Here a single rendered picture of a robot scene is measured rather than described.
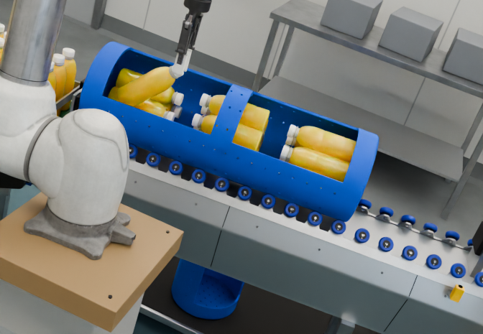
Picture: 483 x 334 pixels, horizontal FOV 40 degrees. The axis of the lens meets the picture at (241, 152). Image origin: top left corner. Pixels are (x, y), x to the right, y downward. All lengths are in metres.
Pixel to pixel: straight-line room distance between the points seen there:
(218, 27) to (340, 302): 3.63
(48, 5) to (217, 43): 4.16
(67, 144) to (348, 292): 1.10
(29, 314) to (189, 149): 0.70
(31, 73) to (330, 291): 1.18
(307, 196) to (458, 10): 3.33
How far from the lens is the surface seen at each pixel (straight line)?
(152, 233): 1.55
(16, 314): 1.55
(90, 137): 1.35
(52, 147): 1.39
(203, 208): 2.03
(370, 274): 2.06
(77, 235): 1.45
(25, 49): 1.41
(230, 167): 1.94
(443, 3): 5.09
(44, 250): 1.45
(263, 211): 2.01
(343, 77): 5.28
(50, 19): 1.40
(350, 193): 1.92
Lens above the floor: 1.95
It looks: 26 degrees down
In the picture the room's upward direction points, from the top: 18 degrees clockwise
